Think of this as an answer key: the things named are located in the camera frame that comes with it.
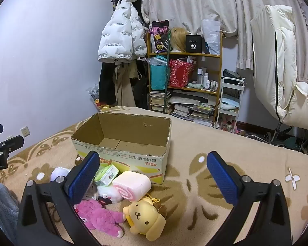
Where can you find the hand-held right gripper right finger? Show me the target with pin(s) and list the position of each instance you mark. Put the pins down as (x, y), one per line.
(220, 176)

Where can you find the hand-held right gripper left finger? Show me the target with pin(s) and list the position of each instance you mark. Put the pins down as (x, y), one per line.
(84, 174)

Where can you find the pink bear plush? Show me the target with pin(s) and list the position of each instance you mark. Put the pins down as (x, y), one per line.
(100, 216)

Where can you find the pink swirl roll plush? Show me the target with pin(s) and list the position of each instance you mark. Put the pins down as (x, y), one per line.
(133, 185)

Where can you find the cardboard box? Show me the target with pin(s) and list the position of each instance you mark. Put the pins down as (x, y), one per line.
(133, 135)

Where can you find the yellow dog plush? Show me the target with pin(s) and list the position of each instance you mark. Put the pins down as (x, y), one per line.
(143, 217)

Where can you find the green tissue packet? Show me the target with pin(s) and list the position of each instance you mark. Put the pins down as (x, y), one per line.
(106, 175)

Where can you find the white fluffy plush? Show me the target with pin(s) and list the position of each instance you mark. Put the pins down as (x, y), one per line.
(110, 192)

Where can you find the person's blue fleece clothing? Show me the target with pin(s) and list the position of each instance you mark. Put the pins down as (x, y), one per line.
(2, 210)

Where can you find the pile of magazines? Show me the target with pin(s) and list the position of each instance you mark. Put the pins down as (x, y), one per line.
(195, 111)

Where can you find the pale blue cushion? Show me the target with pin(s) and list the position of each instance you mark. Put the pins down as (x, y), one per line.
(228, 104)

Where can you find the clear plastic bag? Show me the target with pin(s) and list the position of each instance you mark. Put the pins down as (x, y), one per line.
(93, 92)

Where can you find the white rolling cart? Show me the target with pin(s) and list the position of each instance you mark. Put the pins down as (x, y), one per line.
(232, 94)

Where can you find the black pants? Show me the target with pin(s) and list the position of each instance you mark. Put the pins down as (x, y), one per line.
(106, 82)

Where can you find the group of cosmetic bottles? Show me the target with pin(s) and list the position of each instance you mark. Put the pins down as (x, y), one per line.
(206, 80)

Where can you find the beige pants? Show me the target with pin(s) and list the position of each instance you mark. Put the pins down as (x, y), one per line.
(124, 84)

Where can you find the stack of books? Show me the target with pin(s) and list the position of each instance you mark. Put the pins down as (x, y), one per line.
(157, 101)

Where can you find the black bag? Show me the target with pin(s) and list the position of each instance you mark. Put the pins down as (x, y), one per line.
(231, 73)

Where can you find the red bag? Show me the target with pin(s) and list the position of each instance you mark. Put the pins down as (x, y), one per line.
(179, 73)

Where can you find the teal bag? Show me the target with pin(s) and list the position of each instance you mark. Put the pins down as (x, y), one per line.
(157, 75)

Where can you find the wooden shelf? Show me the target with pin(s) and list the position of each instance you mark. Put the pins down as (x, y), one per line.
(195, 54)

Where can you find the cream padded chair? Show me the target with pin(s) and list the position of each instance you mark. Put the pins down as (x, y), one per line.
(277, 64)

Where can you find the black box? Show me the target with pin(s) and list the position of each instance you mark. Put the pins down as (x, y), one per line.
(193, 43)

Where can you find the white plastic bag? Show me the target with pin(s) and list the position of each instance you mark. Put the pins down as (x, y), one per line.
(211, 35)

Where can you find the blonde wig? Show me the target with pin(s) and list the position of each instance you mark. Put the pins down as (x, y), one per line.
(179, 39)

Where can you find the white puffer jacket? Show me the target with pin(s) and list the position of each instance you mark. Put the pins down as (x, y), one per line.
(118, 30)

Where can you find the cartoon printed bag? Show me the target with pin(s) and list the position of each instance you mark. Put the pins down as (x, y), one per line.
(159, 35)

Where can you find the pale floral curtain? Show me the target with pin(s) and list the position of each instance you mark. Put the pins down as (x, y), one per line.
(195, 2)

